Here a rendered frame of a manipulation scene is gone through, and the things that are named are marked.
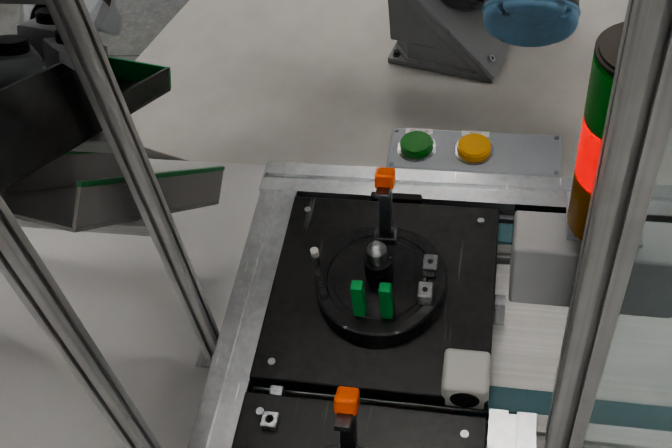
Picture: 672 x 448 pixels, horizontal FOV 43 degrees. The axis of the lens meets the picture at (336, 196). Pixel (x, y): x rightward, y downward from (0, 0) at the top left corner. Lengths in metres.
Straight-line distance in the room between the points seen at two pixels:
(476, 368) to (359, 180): 0.30
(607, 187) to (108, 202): 0.46
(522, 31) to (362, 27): 0.37
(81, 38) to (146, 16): 2.33
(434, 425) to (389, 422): 0.04
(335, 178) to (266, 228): 0.11
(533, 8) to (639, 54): 0.61
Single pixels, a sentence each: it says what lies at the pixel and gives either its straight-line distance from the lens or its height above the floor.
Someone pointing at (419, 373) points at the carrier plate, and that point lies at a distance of 0.87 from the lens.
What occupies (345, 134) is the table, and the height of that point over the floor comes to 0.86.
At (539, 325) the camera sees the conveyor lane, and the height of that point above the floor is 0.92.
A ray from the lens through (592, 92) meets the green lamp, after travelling 0.52.
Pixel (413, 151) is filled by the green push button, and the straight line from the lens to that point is 1.04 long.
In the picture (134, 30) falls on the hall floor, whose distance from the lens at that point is 2.95.
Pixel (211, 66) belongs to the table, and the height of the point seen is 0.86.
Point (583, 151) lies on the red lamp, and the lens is 0.55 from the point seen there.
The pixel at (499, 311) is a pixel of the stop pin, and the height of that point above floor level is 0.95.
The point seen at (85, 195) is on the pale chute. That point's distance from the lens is 0.77.
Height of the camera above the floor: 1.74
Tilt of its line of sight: 50 degrees down
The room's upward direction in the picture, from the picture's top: 9 degrees counter-clockwise
